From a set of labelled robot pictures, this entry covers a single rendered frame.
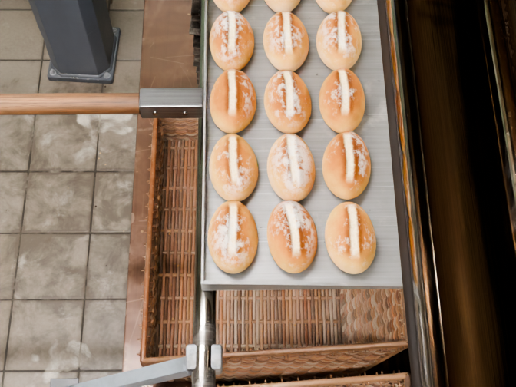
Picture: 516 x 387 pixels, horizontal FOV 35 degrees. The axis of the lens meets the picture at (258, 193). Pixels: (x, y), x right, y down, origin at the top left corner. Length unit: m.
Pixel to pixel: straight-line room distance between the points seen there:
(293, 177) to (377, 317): 0.52
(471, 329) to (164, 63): 1.28
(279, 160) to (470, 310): 0.37
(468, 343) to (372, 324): 0.73
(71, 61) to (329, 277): 1.66
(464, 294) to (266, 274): 0.32
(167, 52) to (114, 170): 0.62
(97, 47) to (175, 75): 0.63
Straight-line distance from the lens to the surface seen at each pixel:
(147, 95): 1.16
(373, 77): 1.22
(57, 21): 2.43
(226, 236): 1.03
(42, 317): 2.35
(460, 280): 0.85
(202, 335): 1.05
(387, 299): 1.49
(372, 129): 1.18
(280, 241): 1.04
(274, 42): 1.19
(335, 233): 1.05
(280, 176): 1.08
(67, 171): 2.50
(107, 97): 1.17
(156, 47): 1.98
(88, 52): 2.53
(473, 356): 0.83
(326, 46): 1.20
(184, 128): 1.80
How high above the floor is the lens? 2.19
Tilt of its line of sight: 65 degrees down
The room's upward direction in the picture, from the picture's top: 2 degrees clockwise
